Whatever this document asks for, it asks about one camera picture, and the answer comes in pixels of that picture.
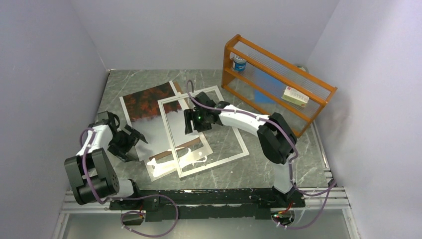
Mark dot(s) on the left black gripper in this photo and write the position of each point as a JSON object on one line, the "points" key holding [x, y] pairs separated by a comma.
{"points": [[133, 138]]}

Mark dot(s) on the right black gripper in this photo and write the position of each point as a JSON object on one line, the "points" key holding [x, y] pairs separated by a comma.
{"points": [[190, 115]]}

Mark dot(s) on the white picture frame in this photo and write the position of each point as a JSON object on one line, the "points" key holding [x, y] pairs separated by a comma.
{"points": [[219, 145]]}

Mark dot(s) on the white mat board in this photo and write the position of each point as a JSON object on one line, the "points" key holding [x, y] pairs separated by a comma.
{"points": [[158, 168]]}

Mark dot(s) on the red autumn photo print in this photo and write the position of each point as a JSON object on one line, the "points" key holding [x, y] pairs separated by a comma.
{"points": [[142, 112]]}

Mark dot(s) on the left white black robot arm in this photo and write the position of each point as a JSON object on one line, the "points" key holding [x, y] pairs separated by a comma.
{"points": [[91, 175]]}

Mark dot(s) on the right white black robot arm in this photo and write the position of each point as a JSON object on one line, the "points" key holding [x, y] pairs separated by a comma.
{"points": [[276, 138]]}

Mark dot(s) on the brown backing board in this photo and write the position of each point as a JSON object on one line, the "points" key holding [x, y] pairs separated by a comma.
{"points": [[178, 89]]}

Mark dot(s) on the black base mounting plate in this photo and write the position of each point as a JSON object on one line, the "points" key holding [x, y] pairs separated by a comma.
{"points": [[258, 203]]}

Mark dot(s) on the blue white can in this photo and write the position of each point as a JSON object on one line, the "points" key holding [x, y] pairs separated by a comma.
{"points": [[239, 63]]}

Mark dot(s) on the blue paper sheet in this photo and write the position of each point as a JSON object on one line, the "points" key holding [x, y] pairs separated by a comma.
{"points": [[269, 84]]}

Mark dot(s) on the orange wooden shelf rack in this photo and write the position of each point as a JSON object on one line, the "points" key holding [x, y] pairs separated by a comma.
{"points": [[242, 84]]}

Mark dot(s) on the small cream red box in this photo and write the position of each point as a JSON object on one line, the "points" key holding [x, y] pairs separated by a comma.
{"points": [[295, 97]]}

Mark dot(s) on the tape roll behind shelf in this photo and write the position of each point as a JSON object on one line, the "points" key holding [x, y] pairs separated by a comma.
{"points": [[303, 68]]}

